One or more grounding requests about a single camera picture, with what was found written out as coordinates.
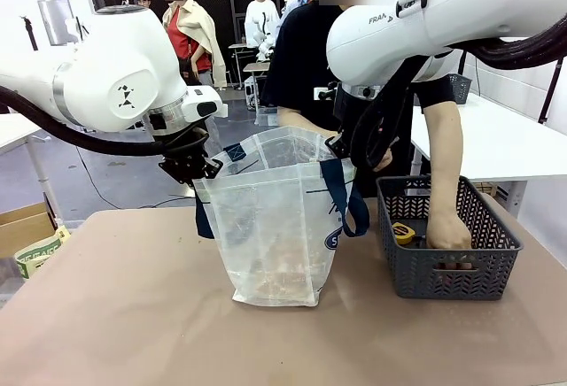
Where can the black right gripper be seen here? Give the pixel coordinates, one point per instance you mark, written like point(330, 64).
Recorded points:
point(347, 116)

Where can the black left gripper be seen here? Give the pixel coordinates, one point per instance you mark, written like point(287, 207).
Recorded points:
point(184, 151)

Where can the large grey plastic basket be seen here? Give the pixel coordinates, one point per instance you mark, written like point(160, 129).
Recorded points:
point(443, 284)

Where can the person's right forearm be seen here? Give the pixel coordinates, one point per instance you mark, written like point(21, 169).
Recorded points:
point(297, 120)

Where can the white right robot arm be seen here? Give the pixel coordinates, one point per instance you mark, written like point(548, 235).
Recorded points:
point(443, 18)

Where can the person's left forearm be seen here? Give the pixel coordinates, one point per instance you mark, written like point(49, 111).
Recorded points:
point(443, 160)

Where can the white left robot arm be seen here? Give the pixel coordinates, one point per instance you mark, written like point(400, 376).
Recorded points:
point(111, 58)

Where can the green and white paper bag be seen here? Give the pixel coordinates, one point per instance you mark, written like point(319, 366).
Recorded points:
point(40, 253)

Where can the person's right hand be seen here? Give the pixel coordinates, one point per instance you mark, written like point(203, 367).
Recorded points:
point(385, 160)

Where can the person's left hand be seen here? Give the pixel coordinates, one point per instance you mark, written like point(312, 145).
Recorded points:
point(447, 233)

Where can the clear lidded storage box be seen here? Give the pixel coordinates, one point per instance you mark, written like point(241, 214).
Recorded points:
point(266, 117)

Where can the person in black t-shirt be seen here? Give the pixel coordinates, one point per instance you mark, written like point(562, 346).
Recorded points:
point(305, 58)

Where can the white computer tower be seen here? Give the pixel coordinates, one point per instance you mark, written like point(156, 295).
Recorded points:
point(250, 91)

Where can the yellow tape measure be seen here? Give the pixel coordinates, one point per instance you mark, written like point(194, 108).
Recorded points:
point(403, 232)

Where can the small grey desk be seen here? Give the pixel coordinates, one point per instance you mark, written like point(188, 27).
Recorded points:
point(256, 67)
point(241, 46)

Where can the mannequin with beige jacket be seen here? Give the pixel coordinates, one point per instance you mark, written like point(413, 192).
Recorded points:
point(195, 27)

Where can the mannequin with blue shirt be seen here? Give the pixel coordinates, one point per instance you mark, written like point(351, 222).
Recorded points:
point(294, 5)

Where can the mannequin with white sweater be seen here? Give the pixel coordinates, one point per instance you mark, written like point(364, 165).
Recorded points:
point(259, 18)

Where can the large white table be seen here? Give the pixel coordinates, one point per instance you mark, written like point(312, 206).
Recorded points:
point(496, 147)

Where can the brown cardboard box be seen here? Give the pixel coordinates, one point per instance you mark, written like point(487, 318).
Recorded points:
point(22, 231)
point(494, 191)

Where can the black-haired bystander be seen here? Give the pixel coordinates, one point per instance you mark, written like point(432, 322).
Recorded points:
point(142, 1)

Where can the white table with round leg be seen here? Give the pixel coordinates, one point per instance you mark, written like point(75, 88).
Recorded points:
point(13, 131)

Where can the framed whiteboard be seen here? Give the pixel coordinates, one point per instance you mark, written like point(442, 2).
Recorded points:
point(53, 20)

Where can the black tripod stand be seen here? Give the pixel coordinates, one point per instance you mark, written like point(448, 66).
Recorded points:
point(31, 36)
point(549, 94)

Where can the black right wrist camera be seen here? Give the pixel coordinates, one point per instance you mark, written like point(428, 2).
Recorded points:
point(328, 94)

